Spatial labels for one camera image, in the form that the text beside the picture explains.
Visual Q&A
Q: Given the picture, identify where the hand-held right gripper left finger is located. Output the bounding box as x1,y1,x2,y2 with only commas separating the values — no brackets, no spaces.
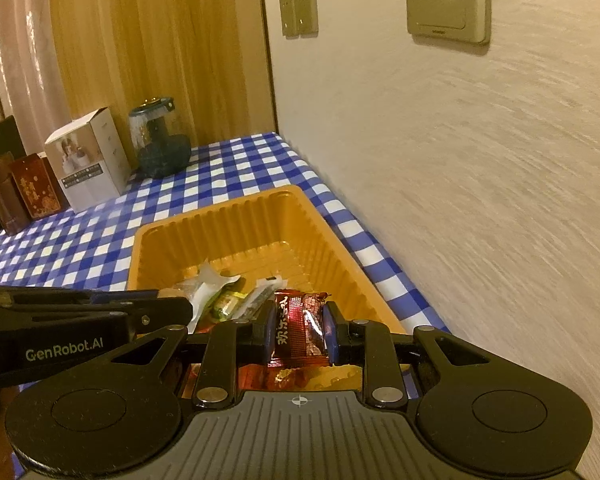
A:
107,305,276,409

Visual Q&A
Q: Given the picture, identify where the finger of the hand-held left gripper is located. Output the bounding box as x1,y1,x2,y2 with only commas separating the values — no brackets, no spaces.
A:
0,286,160,307
0,296,192,333

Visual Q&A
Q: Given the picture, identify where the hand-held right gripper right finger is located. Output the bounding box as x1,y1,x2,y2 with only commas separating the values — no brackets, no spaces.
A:
324,301,491,408

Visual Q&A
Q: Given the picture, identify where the red foil snack packet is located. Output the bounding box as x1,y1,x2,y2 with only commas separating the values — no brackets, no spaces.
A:
266,289,332,367

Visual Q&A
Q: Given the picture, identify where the silver snack packet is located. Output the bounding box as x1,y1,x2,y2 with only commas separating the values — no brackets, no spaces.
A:
231,275,287,322

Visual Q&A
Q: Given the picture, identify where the red square snack packet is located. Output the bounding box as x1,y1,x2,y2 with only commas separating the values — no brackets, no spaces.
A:
236,364,365,392

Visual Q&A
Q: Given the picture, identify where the white snack packet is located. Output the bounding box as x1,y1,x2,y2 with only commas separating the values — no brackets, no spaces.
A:
182,259,242,322

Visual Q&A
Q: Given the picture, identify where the yellow candy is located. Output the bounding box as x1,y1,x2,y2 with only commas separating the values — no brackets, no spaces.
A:
209,289,247,322

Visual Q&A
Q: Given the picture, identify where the orange plastic tray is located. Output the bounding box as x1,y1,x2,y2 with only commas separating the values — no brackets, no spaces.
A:
128,184,409,397

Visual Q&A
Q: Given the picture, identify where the red tin box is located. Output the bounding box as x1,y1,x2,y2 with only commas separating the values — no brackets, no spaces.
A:
11,152,71,220

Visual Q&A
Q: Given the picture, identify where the white carton box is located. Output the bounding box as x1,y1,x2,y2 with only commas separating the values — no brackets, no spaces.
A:
44,106,131,214

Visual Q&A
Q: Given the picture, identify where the brown tin canister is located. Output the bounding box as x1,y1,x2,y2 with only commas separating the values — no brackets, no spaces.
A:
0,155,32,237

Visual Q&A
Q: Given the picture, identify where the blue white checkered tablecloth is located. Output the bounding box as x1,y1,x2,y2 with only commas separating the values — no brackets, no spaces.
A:
0,132,454,397

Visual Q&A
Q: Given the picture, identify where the glass jar with dark contents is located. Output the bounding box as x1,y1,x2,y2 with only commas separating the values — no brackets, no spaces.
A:
128,96,191,180

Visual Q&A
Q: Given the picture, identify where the black panel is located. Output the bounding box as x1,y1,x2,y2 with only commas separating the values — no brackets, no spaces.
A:
0,115,29,173

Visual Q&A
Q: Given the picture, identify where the wooden panel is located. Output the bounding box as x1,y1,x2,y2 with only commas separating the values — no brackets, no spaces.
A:
47,0,279,150

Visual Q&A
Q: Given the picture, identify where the pale curtain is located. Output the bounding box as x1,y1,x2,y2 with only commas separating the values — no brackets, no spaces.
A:
0,0,62,132

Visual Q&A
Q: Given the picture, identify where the beige power socket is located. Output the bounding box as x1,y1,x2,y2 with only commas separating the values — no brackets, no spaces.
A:
292,0,319,39
278,0,299,37

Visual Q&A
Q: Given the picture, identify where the beige network wall socket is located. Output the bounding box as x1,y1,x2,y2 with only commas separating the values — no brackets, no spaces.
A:
403,0,492,46

